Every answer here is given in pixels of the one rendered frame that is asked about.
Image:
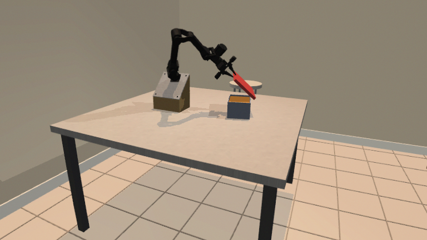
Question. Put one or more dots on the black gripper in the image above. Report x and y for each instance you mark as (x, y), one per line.
(228, 65)

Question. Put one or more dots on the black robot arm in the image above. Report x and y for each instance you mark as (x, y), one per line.
(177, 39)

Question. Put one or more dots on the red lid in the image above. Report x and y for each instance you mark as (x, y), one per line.
(244, 85)

